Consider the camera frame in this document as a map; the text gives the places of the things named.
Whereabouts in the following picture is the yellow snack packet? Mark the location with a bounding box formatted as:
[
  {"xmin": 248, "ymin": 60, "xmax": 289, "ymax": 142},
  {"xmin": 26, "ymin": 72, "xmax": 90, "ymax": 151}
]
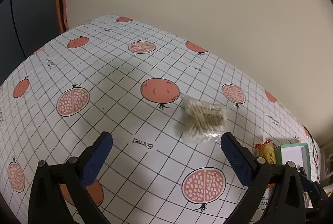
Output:
[{"xmin": 255, "ymin": 139, "xmax": 277, "ymax": 165}]

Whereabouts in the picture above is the bag of cotton swabs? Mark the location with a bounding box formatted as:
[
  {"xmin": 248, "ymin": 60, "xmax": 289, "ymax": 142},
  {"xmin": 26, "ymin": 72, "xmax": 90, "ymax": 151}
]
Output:
[{"xmin": 182, "ymin": 95, "xmax": 227, "ymax": 144}]

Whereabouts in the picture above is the teal shallow cardboard box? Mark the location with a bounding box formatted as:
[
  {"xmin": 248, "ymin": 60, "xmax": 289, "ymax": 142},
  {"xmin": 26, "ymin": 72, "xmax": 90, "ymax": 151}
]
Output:
[{"xmin": 274, "ymin": 143, "xmax": 311, "ymax": 179}]

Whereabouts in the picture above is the white wooden shelf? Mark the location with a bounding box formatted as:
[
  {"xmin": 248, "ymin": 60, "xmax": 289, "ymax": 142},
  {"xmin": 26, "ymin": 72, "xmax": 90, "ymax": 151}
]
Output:
[{"xmin": 319, "ymin": 142, "xmax": 332, "ymax": 182}]

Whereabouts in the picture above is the pomegranate print grid tablecloth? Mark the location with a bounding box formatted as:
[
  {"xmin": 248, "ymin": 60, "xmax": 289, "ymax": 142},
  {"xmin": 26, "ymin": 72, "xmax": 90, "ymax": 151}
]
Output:
[{"xmin": 1, "ymin": 15, "xmax": 320, "ymax": 223}]

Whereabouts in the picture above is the dark blue cabinet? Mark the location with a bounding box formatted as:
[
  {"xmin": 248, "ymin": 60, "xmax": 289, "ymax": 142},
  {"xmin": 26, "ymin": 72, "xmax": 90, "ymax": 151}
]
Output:
[{"xmin": 1, "ymin": 0, "xmax": 69, "ymax": 81}]

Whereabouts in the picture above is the black cable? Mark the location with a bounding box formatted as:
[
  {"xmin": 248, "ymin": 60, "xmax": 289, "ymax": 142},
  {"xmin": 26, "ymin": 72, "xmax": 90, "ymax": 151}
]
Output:
[{"xmin": 301, "ymin": 124, "xmax": 322, "ymax": 183}]

